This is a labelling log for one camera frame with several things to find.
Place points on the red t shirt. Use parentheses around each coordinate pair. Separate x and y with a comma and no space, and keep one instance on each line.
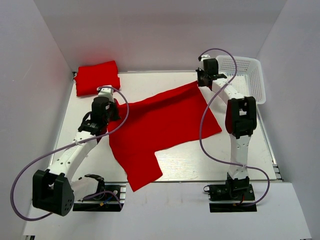
(157,123)
(89,78)

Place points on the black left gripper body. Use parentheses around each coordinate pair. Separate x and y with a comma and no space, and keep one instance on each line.
(115,110)

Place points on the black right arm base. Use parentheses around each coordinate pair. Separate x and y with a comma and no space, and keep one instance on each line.
(231,198)

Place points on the red folded t shirt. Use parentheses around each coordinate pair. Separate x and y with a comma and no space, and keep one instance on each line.
(89,78)

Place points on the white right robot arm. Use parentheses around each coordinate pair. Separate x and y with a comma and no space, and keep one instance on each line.
(240,120)

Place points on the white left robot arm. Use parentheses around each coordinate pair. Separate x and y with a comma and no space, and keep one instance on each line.
(53,189)

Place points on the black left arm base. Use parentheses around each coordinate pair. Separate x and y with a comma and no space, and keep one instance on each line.
(94,194)

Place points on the white plastic mesh basket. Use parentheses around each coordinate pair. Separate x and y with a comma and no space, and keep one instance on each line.
(249,79)

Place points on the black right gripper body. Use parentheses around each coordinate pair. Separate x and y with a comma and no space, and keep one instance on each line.
(200,78)

